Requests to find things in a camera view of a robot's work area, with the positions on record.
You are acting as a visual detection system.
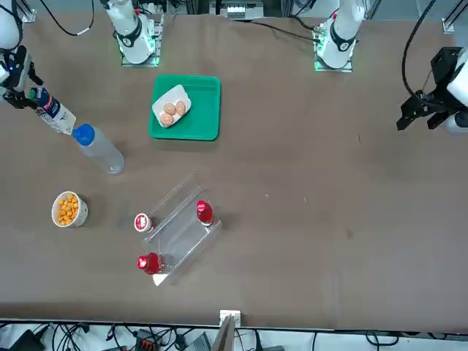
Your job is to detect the tall red bottle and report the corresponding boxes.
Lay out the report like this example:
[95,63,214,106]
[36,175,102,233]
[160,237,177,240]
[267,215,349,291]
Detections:
[136,251,176,276]
[195,199,215,228]

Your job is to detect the grey foot pedal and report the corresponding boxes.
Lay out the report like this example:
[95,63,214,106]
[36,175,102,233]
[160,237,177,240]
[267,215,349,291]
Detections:
[190,333,212,351]

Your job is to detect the clear bottle blue cap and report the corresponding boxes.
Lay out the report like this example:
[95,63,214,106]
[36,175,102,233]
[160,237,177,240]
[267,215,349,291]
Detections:
[72,123,126,176]

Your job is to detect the small red bottle white lid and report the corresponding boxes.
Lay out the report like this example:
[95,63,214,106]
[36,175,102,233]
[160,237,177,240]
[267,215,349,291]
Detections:
[133,213,154,233]

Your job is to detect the clear acrylic display stand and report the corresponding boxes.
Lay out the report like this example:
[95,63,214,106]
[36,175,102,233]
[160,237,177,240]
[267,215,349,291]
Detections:
[141,173,223,287]

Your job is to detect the white cup of popcorn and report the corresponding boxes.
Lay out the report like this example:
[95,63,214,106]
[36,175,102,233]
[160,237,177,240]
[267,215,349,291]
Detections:
[50,190,89,228]

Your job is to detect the white table edge bracket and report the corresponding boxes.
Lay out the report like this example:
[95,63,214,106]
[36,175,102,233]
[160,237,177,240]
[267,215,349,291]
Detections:
[219,309,242,326]

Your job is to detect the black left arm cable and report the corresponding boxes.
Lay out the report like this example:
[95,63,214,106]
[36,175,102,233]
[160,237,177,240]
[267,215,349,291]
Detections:
[401,0,438,102]

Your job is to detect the blue white milk carton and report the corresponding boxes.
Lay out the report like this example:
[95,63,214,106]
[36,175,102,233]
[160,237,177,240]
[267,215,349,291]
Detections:
[31,86,78,136]

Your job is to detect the white egg holder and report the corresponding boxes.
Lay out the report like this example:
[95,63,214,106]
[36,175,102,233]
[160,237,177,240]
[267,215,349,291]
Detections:
[151,83,194,129]

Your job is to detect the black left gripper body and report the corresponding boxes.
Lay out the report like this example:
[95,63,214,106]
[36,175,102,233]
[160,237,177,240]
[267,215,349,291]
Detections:
[430,46,463,95]

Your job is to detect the black cable on table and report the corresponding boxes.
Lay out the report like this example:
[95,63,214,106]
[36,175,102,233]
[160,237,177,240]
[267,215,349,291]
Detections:
[248,16,321,42]

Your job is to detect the black power adapter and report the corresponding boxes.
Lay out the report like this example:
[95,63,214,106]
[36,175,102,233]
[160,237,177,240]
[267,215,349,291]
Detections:
[7,328,45,351]

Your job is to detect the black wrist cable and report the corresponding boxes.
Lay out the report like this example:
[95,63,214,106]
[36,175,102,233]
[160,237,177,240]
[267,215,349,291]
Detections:
[7,0,25,48]

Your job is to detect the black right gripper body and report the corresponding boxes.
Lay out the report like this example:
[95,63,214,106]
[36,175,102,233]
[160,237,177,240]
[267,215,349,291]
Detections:
[4,45,33,91]

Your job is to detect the black orange device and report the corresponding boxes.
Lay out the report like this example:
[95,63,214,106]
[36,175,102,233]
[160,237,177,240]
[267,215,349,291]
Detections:
[134,328,162,351]

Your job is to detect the green plastic tray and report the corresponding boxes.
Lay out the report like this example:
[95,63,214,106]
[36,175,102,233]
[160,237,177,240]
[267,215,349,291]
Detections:
[148,74,223,142]

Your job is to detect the upright camera post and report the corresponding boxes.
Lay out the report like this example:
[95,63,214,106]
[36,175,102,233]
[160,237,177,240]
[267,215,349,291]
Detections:
[214,314,237,351]

